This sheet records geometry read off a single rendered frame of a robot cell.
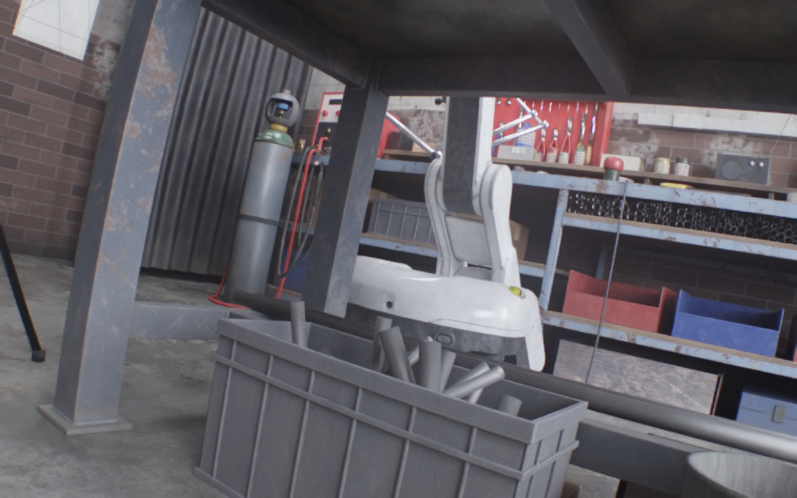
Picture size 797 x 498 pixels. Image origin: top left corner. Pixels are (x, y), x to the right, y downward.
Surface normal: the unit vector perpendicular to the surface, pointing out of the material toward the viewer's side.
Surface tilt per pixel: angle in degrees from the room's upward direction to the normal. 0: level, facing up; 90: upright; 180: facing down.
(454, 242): 139
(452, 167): 105
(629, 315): 90
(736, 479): 85
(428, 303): 89
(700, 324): 90
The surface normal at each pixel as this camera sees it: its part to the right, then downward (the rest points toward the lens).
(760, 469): -0.29, -0.16
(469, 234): -0.45, 0.68
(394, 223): -0.53, -0.11
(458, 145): -0.50, 0.15
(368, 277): -0.44, -0.66
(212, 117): 0.09, 0.02
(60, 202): 0.83, 0.16
